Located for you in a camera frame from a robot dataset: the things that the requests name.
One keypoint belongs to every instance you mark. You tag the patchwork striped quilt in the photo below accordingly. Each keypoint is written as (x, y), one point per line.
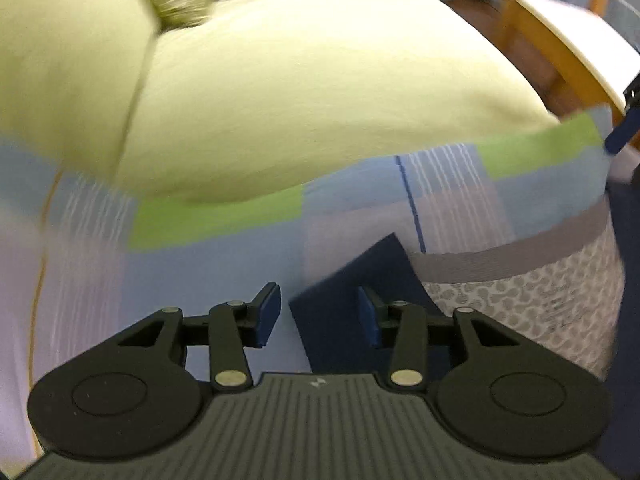
(210, 260)

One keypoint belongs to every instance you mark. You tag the grey patterned cloth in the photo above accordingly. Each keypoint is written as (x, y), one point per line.
(540, 290)

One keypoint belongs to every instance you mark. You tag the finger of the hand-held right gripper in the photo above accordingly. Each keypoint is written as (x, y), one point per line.
(619, 135)

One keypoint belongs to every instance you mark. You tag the pale yellow bed cover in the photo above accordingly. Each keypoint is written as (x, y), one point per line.
(300, 85)

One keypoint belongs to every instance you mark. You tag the wooden chair with white seat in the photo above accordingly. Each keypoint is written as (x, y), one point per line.
(565, 40)

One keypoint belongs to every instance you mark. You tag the navy blue garment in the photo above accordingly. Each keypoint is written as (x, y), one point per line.
(350, 280)

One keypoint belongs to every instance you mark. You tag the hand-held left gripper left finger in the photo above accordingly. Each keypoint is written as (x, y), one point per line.
(265, 315)

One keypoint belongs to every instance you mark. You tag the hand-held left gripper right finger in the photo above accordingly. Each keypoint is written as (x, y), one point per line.
(369, 317)

